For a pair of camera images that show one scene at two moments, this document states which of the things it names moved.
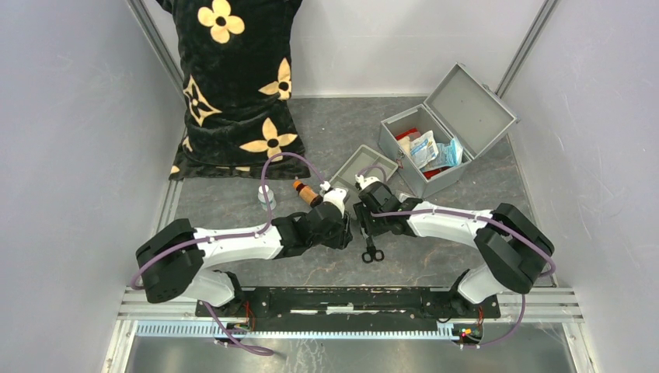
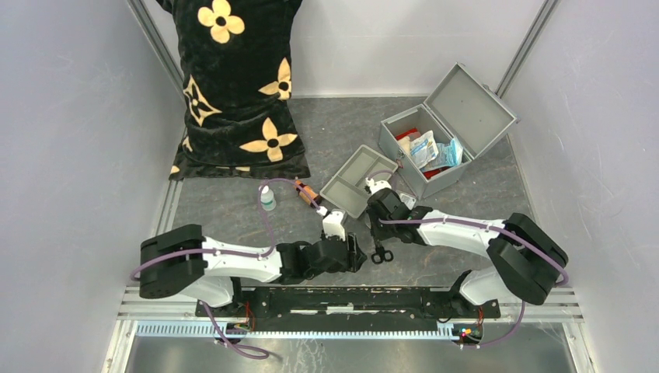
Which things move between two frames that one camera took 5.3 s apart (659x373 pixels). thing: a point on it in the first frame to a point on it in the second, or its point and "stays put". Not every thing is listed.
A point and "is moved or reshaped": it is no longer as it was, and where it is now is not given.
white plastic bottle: (270, 197) stays put
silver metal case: (464, 109) stays put
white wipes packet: (423, 148) stays put
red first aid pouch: (413, 133) stays put
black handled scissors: (371, 250) is moved or reshaped
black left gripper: (343, 235) to (355, 257)
